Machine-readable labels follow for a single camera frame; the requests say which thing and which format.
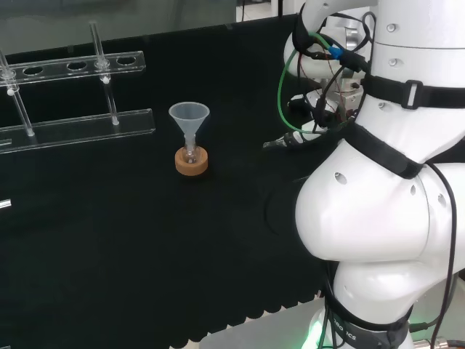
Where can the white flat object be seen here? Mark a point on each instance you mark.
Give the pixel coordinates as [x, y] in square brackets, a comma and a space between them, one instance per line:
[4, 203]

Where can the small round-bottom glass flask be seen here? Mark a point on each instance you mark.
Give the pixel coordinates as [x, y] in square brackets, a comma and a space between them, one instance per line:
[189, 152]

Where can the clear acrylic funnel stand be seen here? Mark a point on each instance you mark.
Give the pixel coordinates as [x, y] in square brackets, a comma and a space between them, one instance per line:
[78, 128]

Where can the translucent plastic funnel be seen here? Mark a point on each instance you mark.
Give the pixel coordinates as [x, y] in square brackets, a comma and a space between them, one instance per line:
[189, 118]

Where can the black bench cloth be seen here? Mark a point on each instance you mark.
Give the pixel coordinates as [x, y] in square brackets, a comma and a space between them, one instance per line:
[127, 225]

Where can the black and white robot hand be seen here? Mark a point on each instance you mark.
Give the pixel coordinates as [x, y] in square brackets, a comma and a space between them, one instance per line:
[327, 109]

